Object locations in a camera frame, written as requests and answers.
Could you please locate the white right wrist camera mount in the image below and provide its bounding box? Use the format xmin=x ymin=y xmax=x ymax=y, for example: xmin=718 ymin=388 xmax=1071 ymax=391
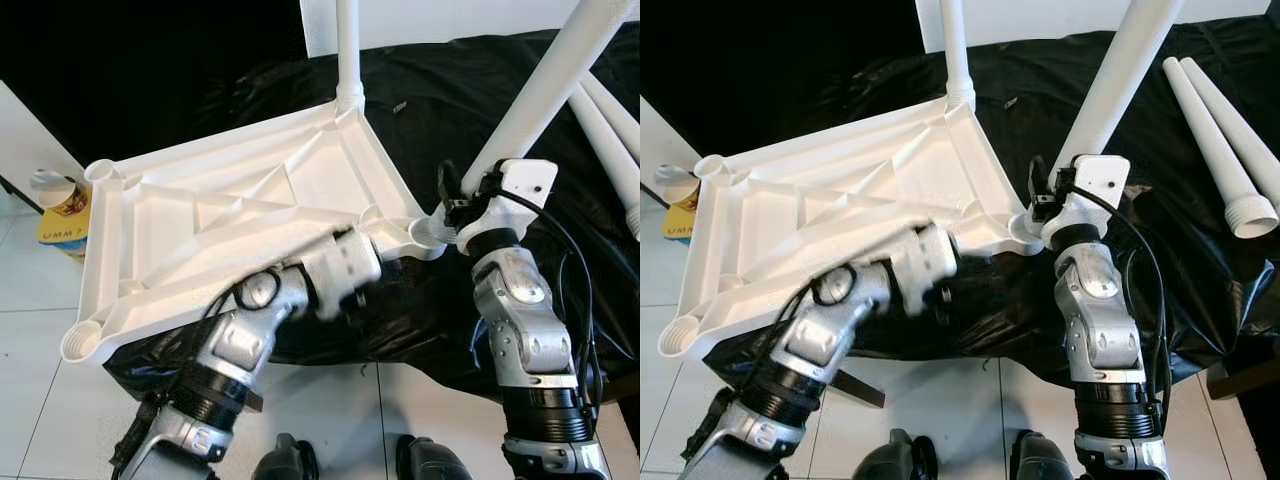
xmin=455 ymin=157 xmax=560 ymax=253
xmin=1040 ymin=153 xmax=1132 ymax=249

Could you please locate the dark left robot foot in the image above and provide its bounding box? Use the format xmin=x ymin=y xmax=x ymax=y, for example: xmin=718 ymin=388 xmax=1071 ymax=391
xmin=852 ymin=428 xmax=943 ymax=480
xmin=250 ymin=432 xmax=323 ymax=480

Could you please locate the white brown paper cup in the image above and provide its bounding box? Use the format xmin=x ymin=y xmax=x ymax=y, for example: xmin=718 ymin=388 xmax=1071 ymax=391
xmin=29 ymin=168 xmax=81 ymax=211
xmin=654 ymin=163 xmax=703 ymax=207

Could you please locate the dark robot foot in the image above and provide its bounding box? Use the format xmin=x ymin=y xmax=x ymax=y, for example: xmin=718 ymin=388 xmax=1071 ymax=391
xmin=1008 ymin=430 xmax=1079 ymax=480
xmin=852 ymin=428 xmax=943 ymax=480
xmin=250 ymin=432 xmax=323 ymax=480
xmin=395 ymin=434 xmax=473 ymax=480

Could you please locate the black plastic table sheet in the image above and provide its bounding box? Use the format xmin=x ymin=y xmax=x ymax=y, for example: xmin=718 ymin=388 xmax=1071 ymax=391
xmin=700 ymin=15 xmax=1280 ymax=389
xmin=100 ymin=20 xmax=641 ymax=403

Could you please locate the yellow blue cardboard box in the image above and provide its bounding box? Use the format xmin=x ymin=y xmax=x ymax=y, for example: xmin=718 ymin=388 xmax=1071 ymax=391
xmin=38 ymin=185 xmax=94 ymax=253
xmin=662 ymin=195 xmax=703 ymax=243

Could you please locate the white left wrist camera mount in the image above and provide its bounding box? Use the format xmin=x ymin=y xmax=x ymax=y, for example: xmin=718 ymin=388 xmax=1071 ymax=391
xmin=885 ymin=220 xmax=963 ymax=319
xmin=298 ymin=226 xmax=385 ymax=323

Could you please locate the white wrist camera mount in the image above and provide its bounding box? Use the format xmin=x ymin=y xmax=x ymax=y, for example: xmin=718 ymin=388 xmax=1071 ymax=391
xmin=455 ymin=157 xmax=560 ymax=253
xmin=298 ymin=226 xmax=385 ymax=323
xmin=1040 ymin=153 xmax=1132 ymax=249
xmin=885 ymin=220 xmax=963 ymax=319

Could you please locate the dark right robot foot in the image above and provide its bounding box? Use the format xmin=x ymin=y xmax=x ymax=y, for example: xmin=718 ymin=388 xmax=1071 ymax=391
xmin=1008 ymin=430 xmax=1079 ymax=480
xmin=395 ymin=434 xmax=473 ymax=480

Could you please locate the black door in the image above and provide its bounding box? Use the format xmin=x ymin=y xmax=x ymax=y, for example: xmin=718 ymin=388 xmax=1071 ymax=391
xmin=640 ymin=0 xmax=923 ymax=186
xmin=0 ymin=0 xmax=307 ymax=196

